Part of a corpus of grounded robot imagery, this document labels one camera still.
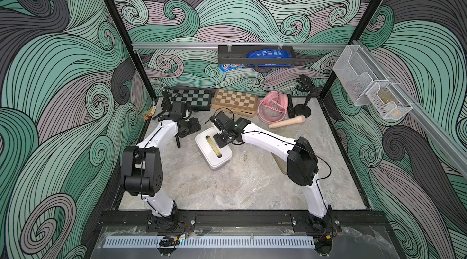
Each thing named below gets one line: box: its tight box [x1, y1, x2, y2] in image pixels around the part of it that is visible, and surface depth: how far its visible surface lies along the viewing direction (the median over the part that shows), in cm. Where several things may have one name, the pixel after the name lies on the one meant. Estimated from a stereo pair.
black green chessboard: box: [169, 88, 213, 112], surface depth 120 cm
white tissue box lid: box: [194, 127, 233, 170], surface depth 86 cm
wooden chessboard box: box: [211, 88, 259, 118], surface depth 115 cm
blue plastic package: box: [246, 49, 291, 59], surface depth 94 cm
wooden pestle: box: [268, 115, 306, 129], surface depth 107 cm
